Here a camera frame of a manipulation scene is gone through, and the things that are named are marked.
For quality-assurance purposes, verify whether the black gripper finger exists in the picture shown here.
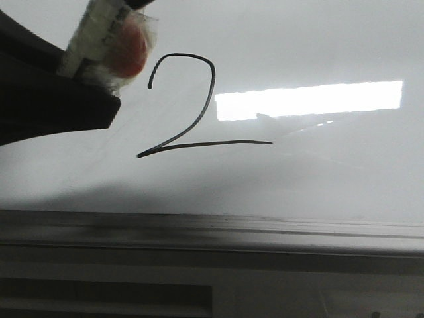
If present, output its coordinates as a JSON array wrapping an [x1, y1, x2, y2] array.
[[1, 12, 120, 145]]

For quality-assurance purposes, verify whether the white black whiteboard marker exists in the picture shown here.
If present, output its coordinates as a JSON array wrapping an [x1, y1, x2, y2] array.
[[57, 1, 151, 78]]

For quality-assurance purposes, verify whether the red magnet taped to marker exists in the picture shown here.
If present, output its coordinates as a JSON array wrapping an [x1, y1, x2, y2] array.
[[82, 8, 159, 92]]

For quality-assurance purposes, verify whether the dark vent panel below whiteboard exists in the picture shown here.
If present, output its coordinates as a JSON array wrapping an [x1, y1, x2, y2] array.
[[1, 278, 213, 317]]

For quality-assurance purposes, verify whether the white whiteboard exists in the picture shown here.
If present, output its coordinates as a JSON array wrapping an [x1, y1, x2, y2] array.
[[1, 1, 423, 275]]

